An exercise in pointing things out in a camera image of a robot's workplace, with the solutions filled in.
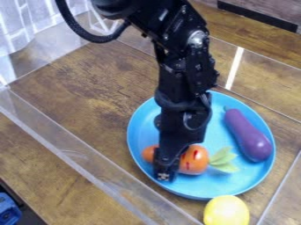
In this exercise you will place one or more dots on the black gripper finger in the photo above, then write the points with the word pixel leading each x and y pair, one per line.
pixel 166 160

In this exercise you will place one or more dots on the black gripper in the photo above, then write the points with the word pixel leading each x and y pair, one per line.
pixel 186 77

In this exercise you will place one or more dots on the orange toy carrot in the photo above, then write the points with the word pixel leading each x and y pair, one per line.
pixel 195 161

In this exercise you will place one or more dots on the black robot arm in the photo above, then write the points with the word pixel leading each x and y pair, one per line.
pixel 179 35

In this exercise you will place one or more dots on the blue plastic plate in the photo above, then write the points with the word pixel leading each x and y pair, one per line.
pixel 212 183

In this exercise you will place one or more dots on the purple toy eggplant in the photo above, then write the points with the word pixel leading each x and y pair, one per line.
pixel 253 142

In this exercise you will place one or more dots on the yellow toy lemon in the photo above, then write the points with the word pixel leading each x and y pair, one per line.
pixel 226 210

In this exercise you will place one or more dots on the blue object at corner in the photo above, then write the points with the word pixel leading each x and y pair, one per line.
pixel 9 211

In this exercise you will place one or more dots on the white patterned curtain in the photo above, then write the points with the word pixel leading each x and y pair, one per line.
pixel 23 19

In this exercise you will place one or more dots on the clear acrylic enclosure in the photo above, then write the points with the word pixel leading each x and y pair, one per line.
pixel 68 93

